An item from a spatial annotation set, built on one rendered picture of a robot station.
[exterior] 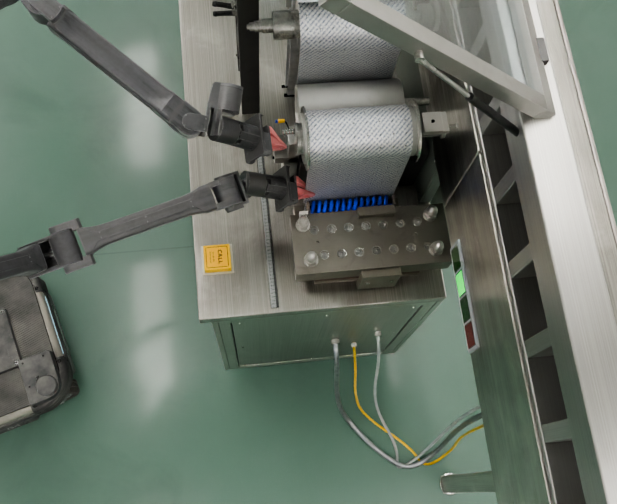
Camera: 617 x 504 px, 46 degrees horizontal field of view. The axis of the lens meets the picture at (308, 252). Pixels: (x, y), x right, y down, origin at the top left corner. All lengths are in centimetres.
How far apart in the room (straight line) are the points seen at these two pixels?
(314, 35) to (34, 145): 178
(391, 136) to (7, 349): 158
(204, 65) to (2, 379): 126
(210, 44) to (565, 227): 132
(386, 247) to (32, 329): 136
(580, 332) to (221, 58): 139
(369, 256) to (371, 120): 36
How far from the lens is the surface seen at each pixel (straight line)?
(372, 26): 100
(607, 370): 123
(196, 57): 222
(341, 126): 164
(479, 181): 153
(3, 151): 324
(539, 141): 132
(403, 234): 186
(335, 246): 183
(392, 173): 178
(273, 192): 175
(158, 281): 289
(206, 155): 206
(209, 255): 193
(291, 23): 172
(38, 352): 266
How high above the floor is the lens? 275
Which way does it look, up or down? 71 degrees down
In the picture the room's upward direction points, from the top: 11 degrees clockwise
